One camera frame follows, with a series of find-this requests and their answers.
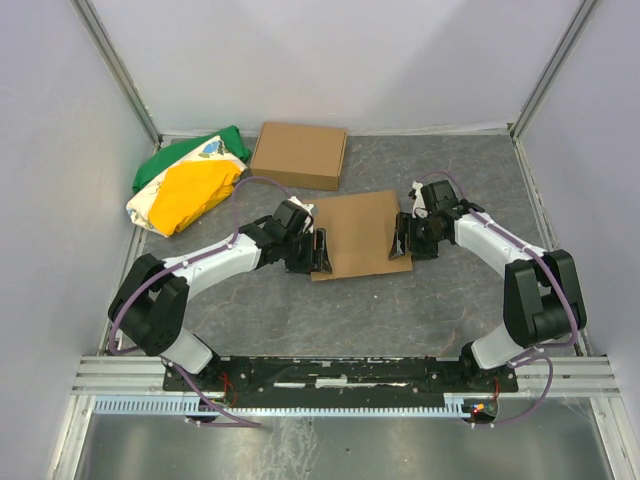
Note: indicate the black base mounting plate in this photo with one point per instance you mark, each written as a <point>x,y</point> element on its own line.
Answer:
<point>324,383</point>

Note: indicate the aluminium front rail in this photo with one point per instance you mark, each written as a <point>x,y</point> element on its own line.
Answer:
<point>573,377</point>

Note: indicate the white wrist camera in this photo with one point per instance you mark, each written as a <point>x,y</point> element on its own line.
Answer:
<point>308,225</point>
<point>419,209</point>

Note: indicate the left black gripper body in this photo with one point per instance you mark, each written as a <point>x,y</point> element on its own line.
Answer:
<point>310,252</point>

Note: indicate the cardboard box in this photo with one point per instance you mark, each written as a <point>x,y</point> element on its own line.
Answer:
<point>300,156</point>
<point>359,232</point>

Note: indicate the left aluminium frame post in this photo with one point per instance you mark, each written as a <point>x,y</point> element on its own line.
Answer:
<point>99,34</point>

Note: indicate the right aluminium frame post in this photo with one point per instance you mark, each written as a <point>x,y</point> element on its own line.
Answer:
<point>568,40</point>

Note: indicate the green yellow white cloth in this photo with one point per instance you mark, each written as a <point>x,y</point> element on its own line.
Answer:
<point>182,181</point>

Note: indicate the closed folded cardboard box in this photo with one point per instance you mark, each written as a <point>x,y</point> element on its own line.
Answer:
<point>300,156</point>

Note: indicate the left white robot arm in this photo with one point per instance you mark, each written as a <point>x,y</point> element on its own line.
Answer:
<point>150,305</point>

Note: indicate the aluminium frame post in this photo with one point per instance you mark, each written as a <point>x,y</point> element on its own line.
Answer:
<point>99,34</point>
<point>568,40</point>

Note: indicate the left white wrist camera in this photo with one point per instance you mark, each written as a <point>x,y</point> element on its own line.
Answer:
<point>308,225</point>

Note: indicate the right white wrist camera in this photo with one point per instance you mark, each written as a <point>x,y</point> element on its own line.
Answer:
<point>419,209</point>

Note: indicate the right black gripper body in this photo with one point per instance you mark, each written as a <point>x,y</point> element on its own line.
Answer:
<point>408,237</point>

